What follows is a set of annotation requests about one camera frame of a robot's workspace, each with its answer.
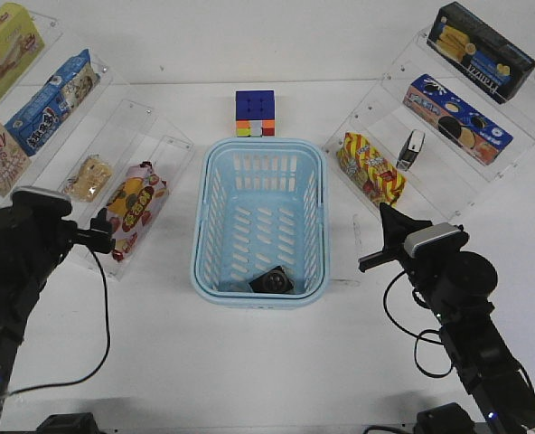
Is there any clear acrylic shelf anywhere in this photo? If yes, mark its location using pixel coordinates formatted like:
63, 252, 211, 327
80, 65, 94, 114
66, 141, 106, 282
0, 10, 192, 278
324, 29, 535, 220

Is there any clear acrylic right shelf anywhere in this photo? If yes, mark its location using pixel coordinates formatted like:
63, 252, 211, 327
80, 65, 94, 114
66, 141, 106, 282
324, 29, 535, 220

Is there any pink strawberry snack bag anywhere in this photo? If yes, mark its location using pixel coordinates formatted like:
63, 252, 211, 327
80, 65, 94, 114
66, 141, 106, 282
106, 161, 170, 262

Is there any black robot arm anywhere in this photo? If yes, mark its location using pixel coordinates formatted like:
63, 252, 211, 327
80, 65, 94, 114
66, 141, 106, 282
0, 205, 436, 432
359, 205, 535, 433

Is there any yellow green snack box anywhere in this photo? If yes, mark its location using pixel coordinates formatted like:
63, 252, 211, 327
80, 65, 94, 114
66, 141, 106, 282
0, 2, 45, 99

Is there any red yellow striped snack pack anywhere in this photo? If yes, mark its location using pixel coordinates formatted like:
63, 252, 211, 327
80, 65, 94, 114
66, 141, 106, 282
336, 132, 407, 206

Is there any black white tissue pack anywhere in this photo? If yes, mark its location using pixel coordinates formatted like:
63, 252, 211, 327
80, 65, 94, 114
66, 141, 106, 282
396, 129, 426, 171

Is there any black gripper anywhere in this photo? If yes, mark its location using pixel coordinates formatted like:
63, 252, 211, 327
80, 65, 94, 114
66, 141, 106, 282
62, 210, 114, 254
359, 203, 432, 272

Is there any blue cookie bag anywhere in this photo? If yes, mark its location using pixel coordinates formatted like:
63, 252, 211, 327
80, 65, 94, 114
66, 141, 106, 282
5, 49, 100, 156

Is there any multicolour puzzle cube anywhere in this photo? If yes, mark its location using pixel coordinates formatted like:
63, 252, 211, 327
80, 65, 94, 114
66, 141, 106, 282
235, 90, 276, 137

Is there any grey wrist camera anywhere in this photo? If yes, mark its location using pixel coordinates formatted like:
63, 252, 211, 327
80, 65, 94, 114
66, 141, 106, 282
11, 185, 72, 217
403, 222, 469, 259

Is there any black blue cracker box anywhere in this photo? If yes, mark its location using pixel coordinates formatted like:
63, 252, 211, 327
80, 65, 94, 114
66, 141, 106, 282
427, 1, 535, 104

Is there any clear acrylic left shelf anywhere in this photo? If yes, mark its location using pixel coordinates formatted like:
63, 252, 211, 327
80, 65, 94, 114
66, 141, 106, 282
0, 10, 192, 278

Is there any bread piece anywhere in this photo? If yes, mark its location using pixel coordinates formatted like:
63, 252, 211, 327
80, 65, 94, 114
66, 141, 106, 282
62, 155, 113, 203

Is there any light blue plastic basket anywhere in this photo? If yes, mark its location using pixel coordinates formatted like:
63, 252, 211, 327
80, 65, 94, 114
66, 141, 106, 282
190, 137, 330, 309

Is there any blue orange cookie box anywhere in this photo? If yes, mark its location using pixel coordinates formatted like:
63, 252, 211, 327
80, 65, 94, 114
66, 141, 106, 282
403, 74, 513, 165

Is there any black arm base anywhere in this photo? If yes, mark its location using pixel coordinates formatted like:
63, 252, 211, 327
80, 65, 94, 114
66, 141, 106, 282
35, 412, 100, 434
412, 402, 476, 434

